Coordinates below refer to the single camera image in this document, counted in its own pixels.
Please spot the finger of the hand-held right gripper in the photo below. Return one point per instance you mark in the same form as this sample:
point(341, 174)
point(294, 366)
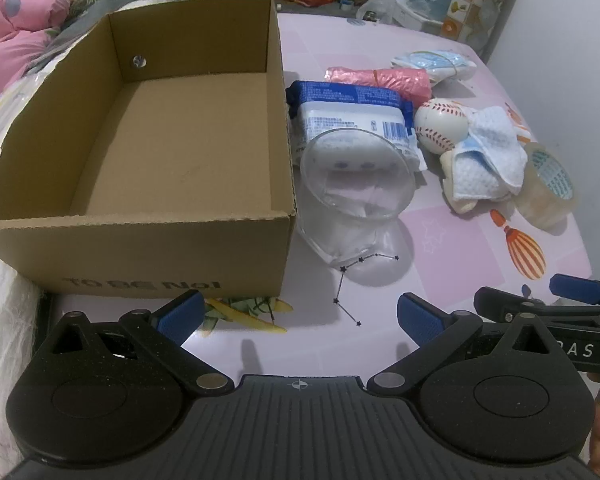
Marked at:
point(580, 287)
point(500, 302)

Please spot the white waffle washcloth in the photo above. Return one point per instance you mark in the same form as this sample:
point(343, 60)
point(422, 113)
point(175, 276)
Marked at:
point(485, 170)

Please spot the white blue wet wipes pack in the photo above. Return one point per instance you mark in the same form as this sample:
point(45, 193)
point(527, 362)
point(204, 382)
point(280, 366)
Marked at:
point(352, 117)

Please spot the clear plastic container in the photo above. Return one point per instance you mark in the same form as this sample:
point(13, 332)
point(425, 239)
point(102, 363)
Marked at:
point(375, 12)

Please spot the clear packing tape roll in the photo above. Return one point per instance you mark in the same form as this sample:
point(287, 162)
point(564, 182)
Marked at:
point(535, 205)

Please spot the clear plastic cup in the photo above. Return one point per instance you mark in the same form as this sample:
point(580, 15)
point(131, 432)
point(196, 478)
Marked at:
point(350, 220)

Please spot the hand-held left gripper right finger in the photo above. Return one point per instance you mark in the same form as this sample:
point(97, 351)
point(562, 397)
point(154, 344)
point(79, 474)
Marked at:
point(420, 322)

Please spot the orange checkered flower cloth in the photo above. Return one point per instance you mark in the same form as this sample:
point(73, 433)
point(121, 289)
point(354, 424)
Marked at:
point(472, 0)

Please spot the brown cardboard box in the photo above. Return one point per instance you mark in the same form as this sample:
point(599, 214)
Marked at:
point(180, 150)

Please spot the pink quilt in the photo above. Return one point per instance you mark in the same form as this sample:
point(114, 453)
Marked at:
point(15, 25)

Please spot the white soft baseball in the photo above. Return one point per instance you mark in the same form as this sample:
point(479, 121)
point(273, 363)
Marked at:
point(437, 125)

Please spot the white water dispenser base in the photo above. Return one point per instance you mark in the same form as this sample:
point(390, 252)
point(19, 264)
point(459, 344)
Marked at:
point(420, 19)

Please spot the pink garbage bag roll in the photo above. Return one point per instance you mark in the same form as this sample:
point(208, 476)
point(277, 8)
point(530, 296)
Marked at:
point(400, 82)

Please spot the beige round sponge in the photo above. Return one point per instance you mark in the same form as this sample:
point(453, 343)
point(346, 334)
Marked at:
point(462, 204)

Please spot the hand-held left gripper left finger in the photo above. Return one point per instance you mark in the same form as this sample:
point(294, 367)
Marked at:
point(182, 317)

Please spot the bagged blue face masks bundle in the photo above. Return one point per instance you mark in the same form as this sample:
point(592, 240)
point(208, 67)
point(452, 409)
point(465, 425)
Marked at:
point(430, 62)

